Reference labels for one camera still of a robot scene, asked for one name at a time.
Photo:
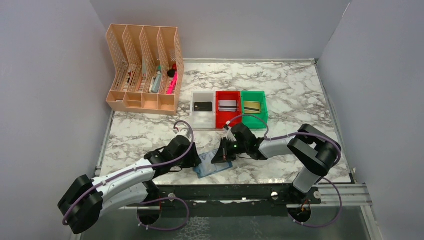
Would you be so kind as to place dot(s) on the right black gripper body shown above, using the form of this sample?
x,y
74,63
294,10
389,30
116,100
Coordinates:
x,y
225,151

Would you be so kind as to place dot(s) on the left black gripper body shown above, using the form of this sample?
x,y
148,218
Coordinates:
x,y
195,156

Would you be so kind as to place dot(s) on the green plastic bin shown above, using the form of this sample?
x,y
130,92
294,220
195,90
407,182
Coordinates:
x,y
255,96

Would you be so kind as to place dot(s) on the white plastic bin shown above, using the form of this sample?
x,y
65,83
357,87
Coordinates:
x,y
202,119

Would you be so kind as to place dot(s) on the red plastic bin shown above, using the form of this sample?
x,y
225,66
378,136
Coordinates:
x,y
221,117

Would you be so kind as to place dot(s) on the blue leather card holder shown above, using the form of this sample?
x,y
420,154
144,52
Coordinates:
x,y
206,168

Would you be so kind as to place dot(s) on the white striped card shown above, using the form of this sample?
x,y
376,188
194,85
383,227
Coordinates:
x,y
227,105

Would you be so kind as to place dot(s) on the peach plastic file organizer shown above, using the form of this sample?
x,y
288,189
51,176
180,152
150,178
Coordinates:
x,y
137,51

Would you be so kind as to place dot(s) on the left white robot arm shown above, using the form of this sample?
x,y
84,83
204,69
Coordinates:
x,y
88,199

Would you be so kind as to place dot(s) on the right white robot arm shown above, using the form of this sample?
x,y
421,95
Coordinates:
x,y
317,152

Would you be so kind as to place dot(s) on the gold credit card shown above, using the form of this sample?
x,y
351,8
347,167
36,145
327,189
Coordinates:
x,y
252,107

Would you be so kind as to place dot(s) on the black credit card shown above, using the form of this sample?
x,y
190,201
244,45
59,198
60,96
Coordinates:
x,y
203,106

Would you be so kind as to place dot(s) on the pink highlighter pen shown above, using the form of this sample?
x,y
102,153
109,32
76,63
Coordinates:
x,y
173,84

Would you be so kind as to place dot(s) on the teal grey stapler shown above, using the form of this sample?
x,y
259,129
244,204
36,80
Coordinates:
x,y
156,81

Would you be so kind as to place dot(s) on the black binder clip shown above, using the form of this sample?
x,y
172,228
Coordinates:
x,y
172,73

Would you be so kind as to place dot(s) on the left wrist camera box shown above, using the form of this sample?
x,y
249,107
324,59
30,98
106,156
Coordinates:
x,y
185,133

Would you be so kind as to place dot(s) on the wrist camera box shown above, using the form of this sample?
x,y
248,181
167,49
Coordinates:
x,y
185,133
228,132

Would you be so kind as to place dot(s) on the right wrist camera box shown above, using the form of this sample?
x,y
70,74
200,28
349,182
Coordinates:
x,y
228,132

